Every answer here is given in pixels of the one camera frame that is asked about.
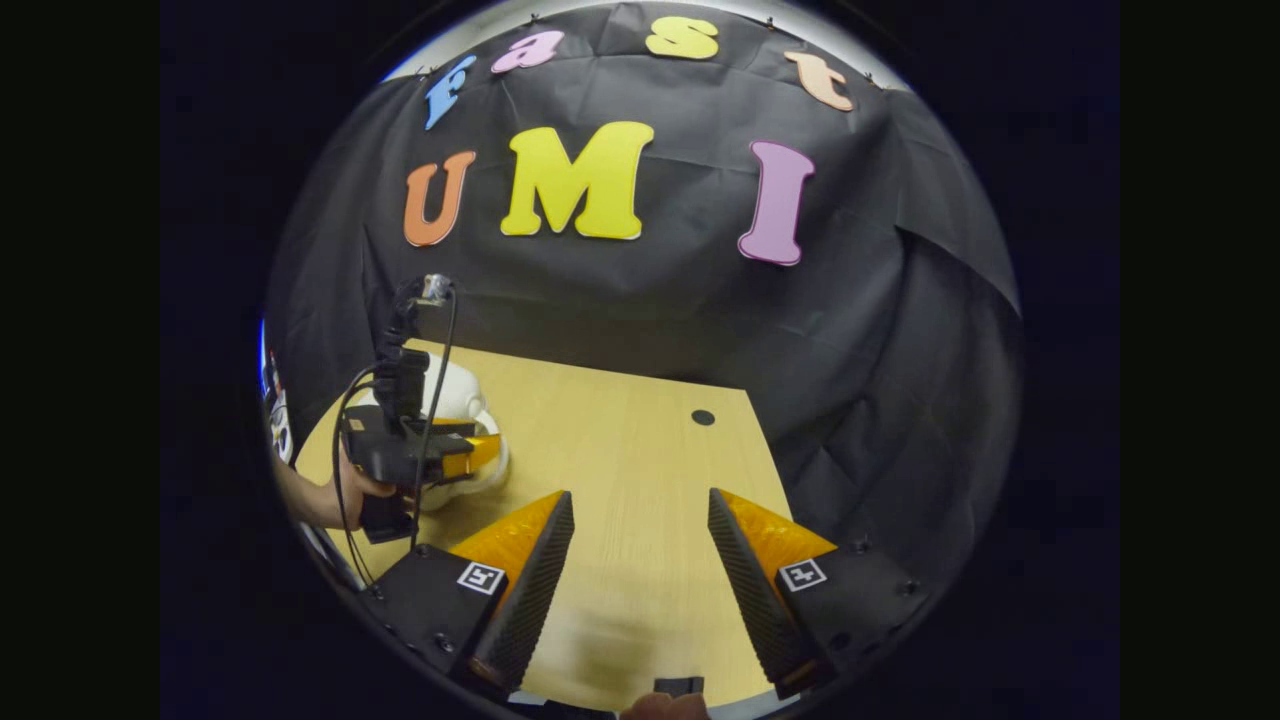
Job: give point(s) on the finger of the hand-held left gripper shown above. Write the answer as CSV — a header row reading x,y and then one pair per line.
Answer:
x,y
455,427
470,455

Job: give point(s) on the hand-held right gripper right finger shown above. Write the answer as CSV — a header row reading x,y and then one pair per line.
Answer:
x,y
755,600

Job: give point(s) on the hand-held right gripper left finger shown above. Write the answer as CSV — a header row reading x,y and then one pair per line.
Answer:
x,y
525,610

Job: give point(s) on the black backdrop cloth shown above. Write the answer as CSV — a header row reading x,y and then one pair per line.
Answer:
x,y
650,300

